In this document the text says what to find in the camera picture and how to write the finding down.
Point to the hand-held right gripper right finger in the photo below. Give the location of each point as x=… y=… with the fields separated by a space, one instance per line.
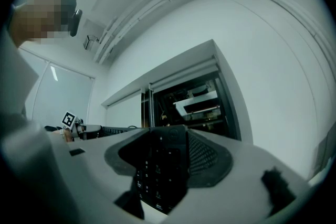
x=249 y=165

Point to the black keyboard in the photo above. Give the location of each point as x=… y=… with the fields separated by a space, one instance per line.
x=162 y=165

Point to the frosted glass partition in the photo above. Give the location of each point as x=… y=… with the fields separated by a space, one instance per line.
x=65 y=97

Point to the grey wall-mounted box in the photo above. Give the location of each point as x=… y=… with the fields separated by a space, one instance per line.
x=90 y=42

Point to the person's grey hoodie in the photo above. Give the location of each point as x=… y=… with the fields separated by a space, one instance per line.
x=21 y=165

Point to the dark window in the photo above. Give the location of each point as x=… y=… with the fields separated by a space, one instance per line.
x=168 y=105

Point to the person's left forearm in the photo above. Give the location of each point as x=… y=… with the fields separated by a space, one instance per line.
x=68 y=136

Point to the white roller blind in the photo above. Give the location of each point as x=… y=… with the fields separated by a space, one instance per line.
x=123 y=110
x=183 y=74

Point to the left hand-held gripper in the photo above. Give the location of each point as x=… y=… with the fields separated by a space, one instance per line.
x=77 y=128

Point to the person's head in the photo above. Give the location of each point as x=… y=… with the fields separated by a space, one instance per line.
x=39 y=15

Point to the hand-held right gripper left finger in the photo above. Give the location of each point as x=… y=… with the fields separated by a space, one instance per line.
x=99 y=178

